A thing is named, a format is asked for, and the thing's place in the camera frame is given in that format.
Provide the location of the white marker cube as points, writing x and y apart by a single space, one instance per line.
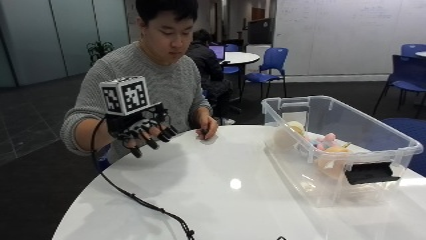
127 95

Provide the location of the person in grey sweater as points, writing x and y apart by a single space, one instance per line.
147 76

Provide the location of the cream soft toy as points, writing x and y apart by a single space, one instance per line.
290 131

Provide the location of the round white table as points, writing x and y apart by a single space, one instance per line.
240 57

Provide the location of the open laptop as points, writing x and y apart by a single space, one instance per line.
217 51

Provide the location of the white cabinet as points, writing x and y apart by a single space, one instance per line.
257 53

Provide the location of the pink soft toy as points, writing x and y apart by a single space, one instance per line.
326 140

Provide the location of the clear plastic storage bin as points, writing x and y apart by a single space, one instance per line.
337 126

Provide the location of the peach soft toy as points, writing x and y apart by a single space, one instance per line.
330 165

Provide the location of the yellow toy fruit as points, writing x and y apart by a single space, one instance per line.
337 150

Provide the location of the green potted plant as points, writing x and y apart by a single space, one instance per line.
99 50

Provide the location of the black screen on cabinet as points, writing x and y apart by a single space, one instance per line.
260 31

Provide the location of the black bin latch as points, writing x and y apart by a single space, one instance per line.
370 172

